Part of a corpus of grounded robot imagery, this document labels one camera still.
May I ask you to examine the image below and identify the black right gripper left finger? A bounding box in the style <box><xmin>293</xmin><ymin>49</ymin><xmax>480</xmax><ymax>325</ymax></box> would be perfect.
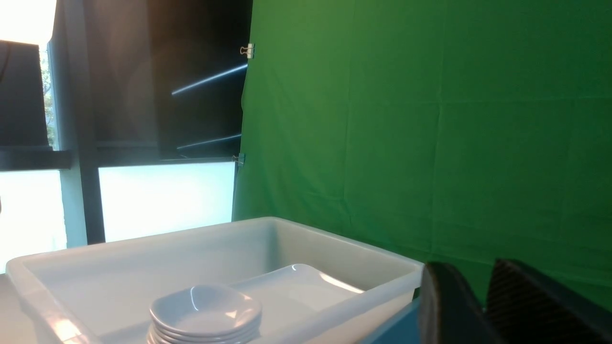
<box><xmin>419</xmin><ymin>262</ymin><xmax>505</xmax><ymax>344</ymax></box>

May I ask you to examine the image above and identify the stack of white square plates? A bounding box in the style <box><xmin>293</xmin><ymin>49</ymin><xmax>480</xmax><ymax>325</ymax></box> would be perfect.
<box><xmin>230</xmin><ymin>264</ymin><xmax>363</xmax><ymax>335</ymax></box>

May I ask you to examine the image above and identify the green backdrop cloth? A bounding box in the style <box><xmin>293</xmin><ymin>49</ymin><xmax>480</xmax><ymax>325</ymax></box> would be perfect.
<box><xmin>232</xmin><ymin>0</ymin><xmax>612</xmax><ymax>309</ymax></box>

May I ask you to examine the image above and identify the stack of white small bowls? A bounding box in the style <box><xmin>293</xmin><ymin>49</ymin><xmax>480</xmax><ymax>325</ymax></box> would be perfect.
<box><xmin>146</xmin><ymin>285</ymin><xmax>263</xmax><ymax>344</ymax></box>

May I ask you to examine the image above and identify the dark window frame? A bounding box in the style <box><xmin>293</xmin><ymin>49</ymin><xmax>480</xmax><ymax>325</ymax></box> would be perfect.
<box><xmin>1</xmin><ymin>0</ymin><xmax>253</xmax><ymax>251</ymax></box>

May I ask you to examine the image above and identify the blue plastic bin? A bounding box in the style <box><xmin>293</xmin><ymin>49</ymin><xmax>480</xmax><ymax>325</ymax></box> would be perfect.
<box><xmin>359</xmin><ymin>298</ymin><xmax>421</xmax><ymax>344</ymax></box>

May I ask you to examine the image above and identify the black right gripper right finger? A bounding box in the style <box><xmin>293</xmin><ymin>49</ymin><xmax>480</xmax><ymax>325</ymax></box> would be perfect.
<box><xmin>485</xmin><ymin>259</ymin><xmax>612</xmax><ymax>344</ymax></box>

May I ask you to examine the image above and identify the silver binder clip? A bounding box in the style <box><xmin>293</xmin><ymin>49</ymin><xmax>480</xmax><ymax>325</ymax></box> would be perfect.
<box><xmin>239</xmin><ymin>43</ymin><xmax>254</xmax><ymax>59</ymax></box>

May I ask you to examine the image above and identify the large white plastic tub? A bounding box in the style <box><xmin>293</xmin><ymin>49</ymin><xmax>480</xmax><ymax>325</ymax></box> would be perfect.
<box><xmin>6</xmin><ymin>217</ymin><xmax>424</xmax><ymax>344</ymax></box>

